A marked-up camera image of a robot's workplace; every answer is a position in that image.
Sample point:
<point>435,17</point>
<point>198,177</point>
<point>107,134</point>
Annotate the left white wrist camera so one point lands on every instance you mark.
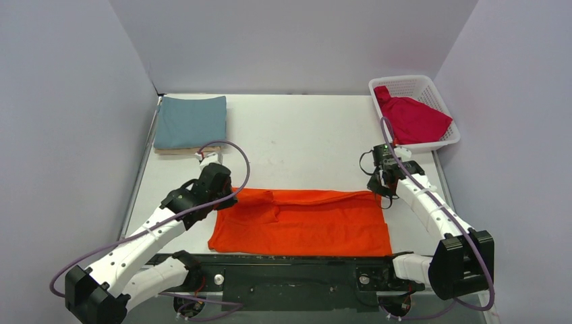
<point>205,159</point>

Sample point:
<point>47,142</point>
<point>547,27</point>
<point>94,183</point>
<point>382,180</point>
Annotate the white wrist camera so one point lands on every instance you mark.
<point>205,159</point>
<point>402,152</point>

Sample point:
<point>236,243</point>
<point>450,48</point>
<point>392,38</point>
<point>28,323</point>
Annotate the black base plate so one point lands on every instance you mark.
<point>296,283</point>

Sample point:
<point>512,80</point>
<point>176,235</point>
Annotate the folded beige t shirt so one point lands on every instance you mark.
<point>187,151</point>

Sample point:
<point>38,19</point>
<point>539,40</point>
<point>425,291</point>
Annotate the crimson t shirt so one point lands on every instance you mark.
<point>412,122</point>

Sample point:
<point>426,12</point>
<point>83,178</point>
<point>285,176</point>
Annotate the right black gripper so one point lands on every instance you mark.
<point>377,185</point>

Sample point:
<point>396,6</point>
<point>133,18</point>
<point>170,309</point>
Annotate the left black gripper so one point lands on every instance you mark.
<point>224,196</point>

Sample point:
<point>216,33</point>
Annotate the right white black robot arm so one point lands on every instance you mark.
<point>463,262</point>

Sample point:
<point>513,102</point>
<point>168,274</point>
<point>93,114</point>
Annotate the folded blue t shirt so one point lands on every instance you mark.
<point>190,123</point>

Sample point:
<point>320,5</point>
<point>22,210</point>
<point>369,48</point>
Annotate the white plastic basket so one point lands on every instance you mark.
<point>422,89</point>

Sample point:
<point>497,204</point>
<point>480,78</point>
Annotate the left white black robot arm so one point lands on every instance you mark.
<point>109,288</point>

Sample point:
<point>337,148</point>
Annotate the orange t shirt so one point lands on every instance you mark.
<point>322,223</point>

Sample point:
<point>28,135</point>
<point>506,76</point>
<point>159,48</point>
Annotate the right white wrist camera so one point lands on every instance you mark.
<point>402,152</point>

